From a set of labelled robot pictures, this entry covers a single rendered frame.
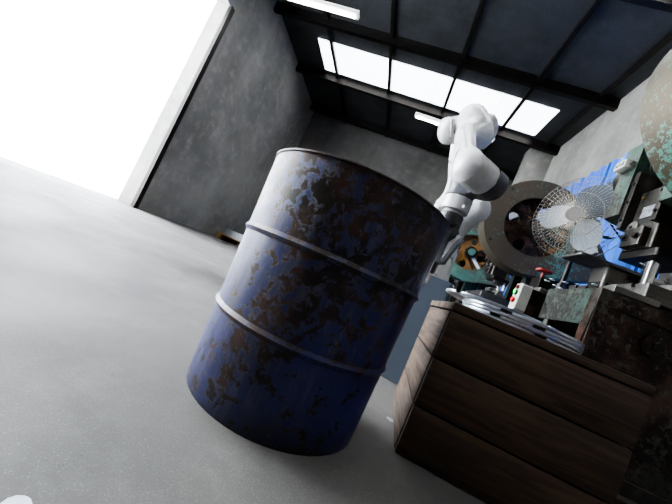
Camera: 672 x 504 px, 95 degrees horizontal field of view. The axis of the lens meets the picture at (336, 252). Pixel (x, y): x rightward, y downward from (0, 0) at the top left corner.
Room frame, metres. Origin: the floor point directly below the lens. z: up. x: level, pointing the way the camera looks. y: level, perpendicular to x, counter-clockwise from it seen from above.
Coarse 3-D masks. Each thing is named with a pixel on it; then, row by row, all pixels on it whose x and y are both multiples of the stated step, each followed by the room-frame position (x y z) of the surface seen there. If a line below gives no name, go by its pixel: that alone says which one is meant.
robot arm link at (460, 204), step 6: (444, 198) 0.97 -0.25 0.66; (450, 198) 0.94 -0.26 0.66; (456, 198) 0.93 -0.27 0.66; (462, 198) 0.93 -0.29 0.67; (468, 198) 0.93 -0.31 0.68; (438, 204) 1.01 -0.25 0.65; (444, 204) 0.95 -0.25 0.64; (450, 204) 0.94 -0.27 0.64; (456, 204) 0.93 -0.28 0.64; (462, 204) 0.93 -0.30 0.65; (468, 204) 0.93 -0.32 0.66; (450, 210) 0.95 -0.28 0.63; (456, 210) 0.94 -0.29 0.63; (462, 210) 0.93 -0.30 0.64; (468, 210) 0.94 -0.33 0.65; (462, 216) 0.97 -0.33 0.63
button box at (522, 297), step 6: (516, 288) 1.54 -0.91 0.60; (522, 288) 1.48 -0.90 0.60; (528, 288) 1.48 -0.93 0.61; (516, 294) 1.51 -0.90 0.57; (522, 294) 1.48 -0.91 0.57; (528, 294) 1.48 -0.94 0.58; (516, 300) 1.49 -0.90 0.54; (522, 300) 1.48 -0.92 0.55; (528, 300) 1.47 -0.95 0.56; (510, 306) 1.53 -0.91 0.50; (516, 306) 1.48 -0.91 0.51; (522, 306) 1.48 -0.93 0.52; (522, 312) 1.48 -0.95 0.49
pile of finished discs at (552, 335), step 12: (468, 300) 0.82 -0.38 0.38; (480, 312) 0.76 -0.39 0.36; (492, 312) 0.74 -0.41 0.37; (504, 312) 0.72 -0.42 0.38; (516, 324) 0.70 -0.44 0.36; (528, 324) 0.69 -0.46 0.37; (540, 324) 0.68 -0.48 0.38; (540, 336) 0.72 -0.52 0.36; (552, 336) 0.68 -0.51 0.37; (564, 336) 0.68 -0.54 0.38; (576, 348) 0.69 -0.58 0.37
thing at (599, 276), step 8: (568, 256) 1.29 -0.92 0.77; (576, 256) 1.25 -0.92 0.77; (584, 256) 1.21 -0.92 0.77; (592, 256) 1.20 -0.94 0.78; (584, 264) 1.30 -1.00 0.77; (592, 264) 1.26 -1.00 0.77; (600, 264) 1.22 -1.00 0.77; (608, 264) 1.19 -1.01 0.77; (616, 264) 1.18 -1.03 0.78; (592, 272) 1.29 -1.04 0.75; (600, 272) 1.24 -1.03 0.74; (608, 272) 1.20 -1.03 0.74; (616, 272) 1.20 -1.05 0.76; (624, 272) 1.19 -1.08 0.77; (632, 272) 1.17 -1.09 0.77; (592, 280) 1.27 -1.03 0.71; (600, 280) 1.22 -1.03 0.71; (608, 280) 1.20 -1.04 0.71; (616, 280) 1.20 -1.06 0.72; (624, 280) 1.19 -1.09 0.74
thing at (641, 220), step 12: (648, 192) 1.28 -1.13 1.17; (648, 204) 1.25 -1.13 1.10; (636, 216) 1.29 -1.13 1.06; (648, 216) 1.23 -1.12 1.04; (636, 228) 1.23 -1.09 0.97; (648, 228) 1.19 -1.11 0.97; (660, 228) 1.16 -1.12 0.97; (624, 240) 1.27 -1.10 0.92; (636, 240) 1.20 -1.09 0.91; (648, 240) 1.18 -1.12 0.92; (660, 240) 1.16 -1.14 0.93
